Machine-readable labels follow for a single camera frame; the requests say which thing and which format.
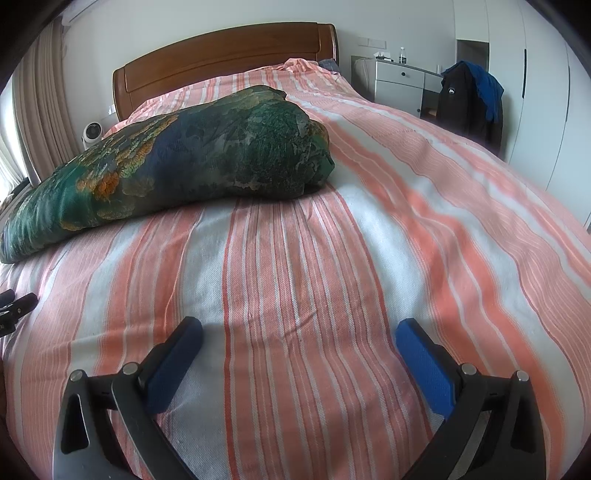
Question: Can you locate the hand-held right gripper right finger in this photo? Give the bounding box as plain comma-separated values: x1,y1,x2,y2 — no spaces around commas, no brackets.
395,318,546,480

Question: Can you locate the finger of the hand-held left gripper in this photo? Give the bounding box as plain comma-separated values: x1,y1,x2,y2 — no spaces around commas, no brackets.
0,290,38,337

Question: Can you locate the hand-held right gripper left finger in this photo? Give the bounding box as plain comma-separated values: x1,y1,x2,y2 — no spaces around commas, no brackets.
52,316,205,480

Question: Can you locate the green patterned silk garment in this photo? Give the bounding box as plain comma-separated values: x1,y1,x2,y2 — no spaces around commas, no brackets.
0,85,335,265

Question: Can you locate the pink striped bed sheet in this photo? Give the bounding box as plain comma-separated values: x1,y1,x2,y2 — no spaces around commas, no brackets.
0,58,591,480

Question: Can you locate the small white fan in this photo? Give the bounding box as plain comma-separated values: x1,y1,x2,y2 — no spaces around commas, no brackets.
83,121,108,149

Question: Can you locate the beige curtain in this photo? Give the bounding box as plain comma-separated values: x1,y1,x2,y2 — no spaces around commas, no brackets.
11,28,86,185

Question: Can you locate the black jacket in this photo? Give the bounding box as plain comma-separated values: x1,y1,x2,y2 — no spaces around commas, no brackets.
436,60,504,155

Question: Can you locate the white wardrobe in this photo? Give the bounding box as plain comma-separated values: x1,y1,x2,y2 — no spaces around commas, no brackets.
455,0,591,195

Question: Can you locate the blue garment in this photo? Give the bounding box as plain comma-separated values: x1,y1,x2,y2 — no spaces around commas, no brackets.
466,61,505,123

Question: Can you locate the white drawer cabinet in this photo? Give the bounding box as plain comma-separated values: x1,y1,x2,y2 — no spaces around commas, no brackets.
372,59,446,121

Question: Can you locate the wooden headboard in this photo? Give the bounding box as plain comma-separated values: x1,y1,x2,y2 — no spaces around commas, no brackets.
113,23,340,123

